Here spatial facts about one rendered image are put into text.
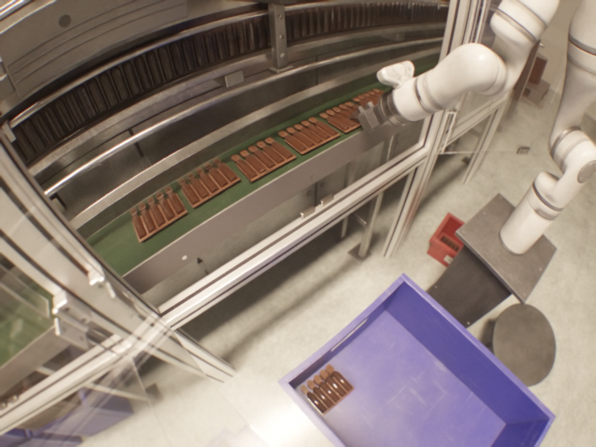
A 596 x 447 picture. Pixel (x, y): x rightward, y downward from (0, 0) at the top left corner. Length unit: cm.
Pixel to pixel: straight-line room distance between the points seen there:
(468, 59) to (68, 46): 52
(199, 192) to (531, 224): 69
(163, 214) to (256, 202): 18
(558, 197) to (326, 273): 90
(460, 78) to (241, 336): 103
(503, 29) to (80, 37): 55
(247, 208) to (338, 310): 70
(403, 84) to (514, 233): 42
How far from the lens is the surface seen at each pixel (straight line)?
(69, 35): 44
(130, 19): 45
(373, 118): 59
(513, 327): 107
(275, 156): 57
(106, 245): 60
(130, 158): 67
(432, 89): 48
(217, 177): 56
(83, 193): 70
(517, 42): 43
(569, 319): 168
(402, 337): 90
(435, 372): 91
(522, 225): 70
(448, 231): 143
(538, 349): 112
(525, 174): 220
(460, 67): 43
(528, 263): 78
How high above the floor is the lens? 105
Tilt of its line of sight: 52 degrees down
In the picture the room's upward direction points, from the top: 3 degrees counter-clockwise
